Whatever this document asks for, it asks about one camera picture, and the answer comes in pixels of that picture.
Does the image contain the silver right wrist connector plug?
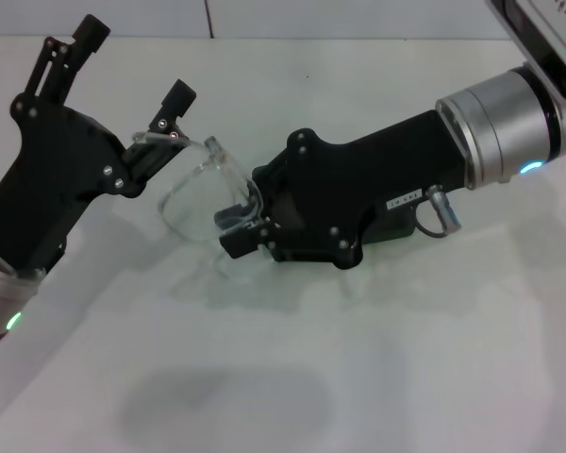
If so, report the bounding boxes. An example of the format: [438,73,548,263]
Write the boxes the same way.
[426,184,463,235]

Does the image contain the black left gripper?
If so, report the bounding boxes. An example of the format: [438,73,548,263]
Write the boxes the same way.
[0,78,198,280]

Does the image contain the clear white glasses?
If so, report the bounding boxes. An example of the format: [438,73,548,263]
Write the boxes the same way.
[130,130,265,280]

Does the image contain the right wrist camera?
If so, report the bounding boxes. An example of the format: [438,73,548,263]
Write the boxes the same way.
[483,0,566,108]

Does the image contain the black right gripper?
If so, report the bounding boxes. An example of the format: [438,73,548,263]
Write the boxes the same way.
[213,109,472,272]

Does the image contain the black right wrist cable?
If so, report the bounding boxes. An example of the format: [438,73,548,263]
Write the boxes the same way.
[415,202,447,237]

